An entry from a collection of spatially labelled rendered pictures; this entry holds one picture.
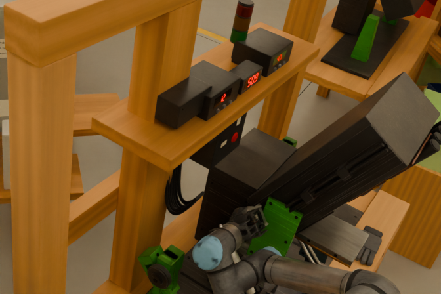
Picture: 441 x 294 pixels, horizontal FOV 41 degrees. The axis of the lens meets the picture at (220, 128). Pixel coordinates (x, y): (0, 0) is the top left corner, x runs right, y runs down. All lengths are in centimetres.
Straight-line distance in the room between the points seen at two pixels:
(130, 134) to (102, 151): 246
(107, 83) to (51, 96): 349
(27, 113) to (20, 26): 18
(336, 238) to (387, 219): 57
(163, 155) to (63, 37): 44
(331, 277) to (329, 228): 56
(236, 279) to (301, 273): 17
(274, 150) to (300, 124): 256
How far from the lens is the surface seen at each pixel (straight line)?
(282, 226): 180
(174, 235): 216
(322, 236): 194
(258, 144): 205
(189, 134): 150
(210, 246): 148
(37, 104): 115
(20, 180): 130
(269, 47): 185
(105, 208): 172
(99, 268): 320
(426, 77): 513
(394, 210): 256
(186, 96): 148
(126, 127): 149
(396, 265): 371
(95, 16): 116
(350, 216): 243
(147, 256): 172
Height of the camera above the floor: 240
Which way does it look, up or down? 34 degrees down
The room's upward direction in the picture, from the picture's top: 12 degrees clockwise
